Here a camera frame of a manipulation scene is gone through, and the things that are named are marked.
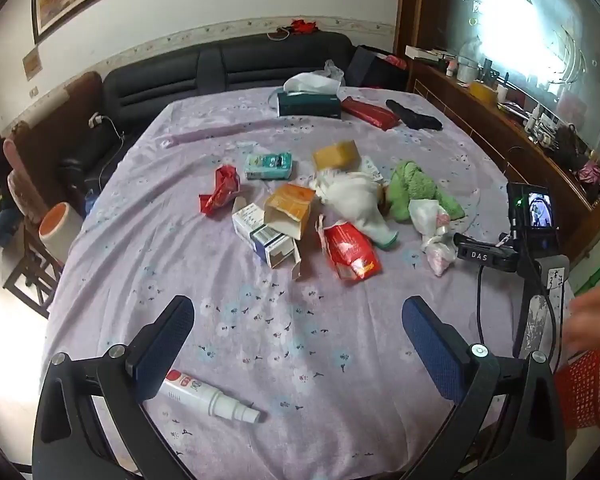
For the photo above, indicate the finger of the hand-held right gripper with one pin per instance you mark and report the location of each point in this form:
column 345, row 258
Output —
column 467, row 240

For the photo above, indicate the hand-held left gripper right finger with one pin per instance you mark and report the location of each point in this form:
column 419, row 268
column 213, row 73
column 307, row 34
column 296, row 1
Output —
column 432, row 352

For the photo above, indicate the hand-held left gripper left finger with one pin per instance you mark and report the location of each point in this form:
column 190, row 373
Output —
column 165, row 342

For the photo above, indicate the white plastic bag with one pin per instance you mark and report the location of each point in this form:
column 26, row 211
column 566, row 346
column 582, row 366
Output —
column 432, row 225

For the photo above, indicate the white spray bottle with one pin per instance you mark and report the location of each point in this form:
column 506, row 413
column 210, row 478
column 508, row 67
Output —
column 200, row 394

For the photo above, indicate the green plush cloth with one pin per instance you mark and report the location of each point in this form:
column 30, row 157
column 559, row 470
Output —
column 415, row 185

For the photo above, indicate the torn red carton box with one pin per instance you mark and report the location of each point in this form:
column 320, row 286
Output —
column 350, row 252

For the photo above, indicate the small white paper packet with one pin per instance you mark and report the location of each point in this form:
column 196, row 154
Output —
column 372, row 167

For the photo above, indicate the white cloth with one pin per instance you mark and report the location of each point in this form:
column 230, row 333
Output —
column 352, row 197

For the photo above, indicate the white medicine box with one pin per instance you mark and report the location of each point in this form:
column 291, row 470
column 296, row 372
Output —
column 260, row 237

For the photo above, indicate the brown tape roll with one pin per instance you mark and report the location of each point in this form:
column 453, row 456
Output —
column 336, row 156

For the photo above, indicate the red wrapper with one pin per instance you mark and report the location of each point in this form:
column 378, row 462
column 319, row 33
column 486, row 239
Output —
column 220, row 192

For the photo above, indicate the red plastic mesh basket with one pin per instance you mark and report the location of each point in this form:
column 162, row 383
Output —
column 587, row 392

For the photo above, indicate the orange carton box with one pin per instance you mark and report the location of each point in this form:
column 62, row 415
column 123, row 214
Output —
column 287, row 205

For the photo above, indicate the teal tissue pack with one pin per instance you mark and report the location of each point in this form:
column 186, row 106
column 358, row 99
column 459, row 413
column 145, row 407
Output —
column 269, row 166

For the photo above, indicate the person's right hand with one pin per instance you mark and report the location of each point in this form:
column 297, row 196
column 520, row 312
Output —
column 597, row 317

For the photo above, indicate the pink bag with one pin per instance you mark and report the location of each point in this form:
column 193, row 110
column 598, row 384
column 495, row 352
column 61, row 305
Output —
column 594, row 175

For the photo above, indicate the black handbag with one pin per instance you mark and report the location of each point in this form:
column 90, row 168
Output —
column 567, row 147

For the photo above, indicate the wooden partition cabinet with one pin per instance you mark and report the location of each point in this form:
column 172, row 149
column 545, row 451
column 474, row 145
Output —
column 455, row 110

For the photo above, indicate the black plastic tool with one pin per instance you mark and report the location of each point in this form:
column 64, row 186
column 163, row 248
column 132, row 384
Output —
column 412, row 116

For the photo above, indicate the white roll orange end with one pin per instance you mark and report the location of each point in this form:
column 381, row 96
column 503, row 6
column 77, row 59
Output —
column 62, row 240

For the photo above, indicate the small yellow box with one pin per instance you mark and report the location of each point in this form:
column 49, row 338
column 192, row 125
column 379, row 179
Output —
column 481, row 94

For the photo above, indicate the wooden chair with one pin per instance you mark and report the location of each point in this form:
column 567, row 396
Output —
column 30, row 280

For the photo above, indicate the long red packet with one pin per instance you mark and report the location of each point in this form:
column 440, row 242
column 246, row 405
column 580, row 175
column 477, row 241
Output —
column 370, row 112

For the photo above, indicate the white jar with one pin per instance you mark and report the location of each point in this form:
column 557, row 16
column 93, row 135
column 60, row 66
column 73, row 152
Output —
column 469, row 65

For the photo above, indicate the stack of books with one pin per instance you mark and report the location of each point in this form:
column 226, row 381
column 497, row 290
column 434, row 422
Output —
column 427, row 54

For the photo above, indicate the black paper bag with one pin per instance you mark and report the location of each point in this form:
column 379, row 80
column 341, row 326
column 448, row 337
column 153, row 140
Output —
column 370, row 67

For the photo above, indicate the frosted glass panel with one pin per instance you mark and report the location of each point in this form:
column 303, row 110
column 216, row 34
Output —
column 530, row 35

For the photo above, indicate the dark green tissue box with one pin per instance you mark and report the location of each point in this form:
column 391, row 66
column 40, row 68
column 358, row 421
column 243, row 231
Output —
column 307, row 105

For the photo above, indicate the pink fluffy chair cover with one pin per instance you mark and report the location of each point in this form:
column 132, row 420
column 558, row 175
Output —
column 22, row 185

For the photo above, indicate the clear plastic bag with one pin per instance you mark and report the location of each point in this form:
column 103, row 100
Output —
column 334, row 71

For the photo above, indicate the brown armchair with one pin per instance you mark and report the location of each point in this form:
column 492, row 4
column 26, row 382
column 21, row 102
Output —
column 82, row 100

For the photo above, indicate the black leather sofa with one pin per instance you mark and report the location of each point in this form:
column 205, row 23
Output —
column 180, row 75

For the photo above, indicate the red cloth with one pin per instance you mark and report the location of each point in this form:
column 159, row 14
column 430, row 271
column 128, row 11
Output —
column 304, row 26

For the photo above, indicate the yellow wall notice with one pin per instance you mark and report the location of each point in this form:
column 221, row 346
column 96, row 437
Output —
column 32, row 66

